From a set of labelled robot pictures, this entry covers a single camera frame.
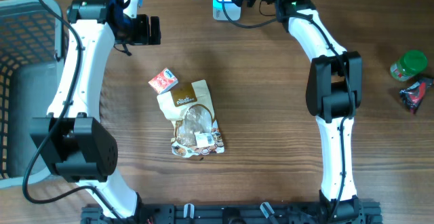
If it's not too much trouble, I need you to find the black orange hex wrench pack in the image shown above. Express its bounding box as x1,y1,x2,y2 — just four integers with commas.
399,76,433,114

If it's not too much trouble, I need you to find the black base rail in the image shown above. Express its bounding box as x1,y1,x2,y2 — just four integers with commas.
80,202,384,224

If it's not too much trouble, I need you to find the white barcode scanner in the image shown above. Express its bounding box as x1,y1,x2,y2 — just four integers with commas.
212,0,241,21

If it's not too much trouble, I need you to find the red tissue pack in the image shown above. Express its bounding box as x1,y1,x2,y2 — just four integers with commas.
149,68,178,94

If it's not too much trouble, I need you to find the black camera cable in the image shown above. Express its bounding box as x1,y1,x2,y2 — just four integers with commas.
220,0,357,223

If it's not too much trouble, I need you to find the dark grey plastic basket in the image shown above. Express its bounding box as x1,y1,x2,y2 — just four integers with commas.
1,0,68,189

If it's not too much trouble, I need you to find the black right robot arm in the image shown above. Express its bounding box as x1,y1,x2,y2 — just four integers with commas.
230,0,366,223

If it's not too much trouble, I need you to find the green lid jar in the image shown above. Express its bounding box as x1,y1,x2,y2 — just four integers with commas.
390,50,428,81

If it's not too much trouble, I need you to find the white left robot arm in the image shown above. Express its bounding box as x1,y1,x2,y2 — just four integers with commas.
30,0,161,223

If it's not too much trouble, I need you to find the beige nut snack pouch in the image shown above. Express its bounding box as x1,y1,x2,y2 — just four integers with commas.
157,79,225,158

